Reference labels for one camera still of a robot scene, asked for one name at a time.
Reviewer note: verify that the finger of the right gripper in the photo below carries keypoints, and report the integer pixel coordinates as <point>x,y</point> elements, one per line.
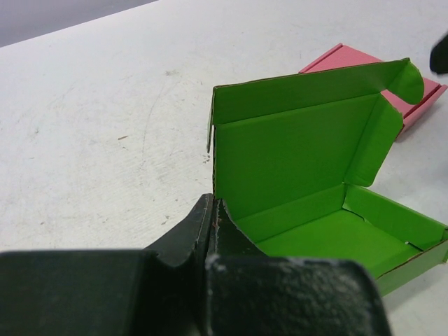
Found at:
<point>438,62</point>

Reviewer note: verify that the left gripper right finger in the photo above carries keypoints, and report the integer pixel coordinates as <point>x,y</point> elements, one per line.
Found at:
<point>250,293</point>

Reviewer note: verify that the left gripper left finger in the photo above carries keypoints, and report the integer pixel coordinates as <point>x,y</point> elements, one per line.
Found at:
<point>147,291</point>

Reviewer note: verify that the green paper box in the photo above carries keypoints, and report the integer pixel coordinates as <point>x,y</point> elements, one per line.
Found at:
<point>294,158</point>

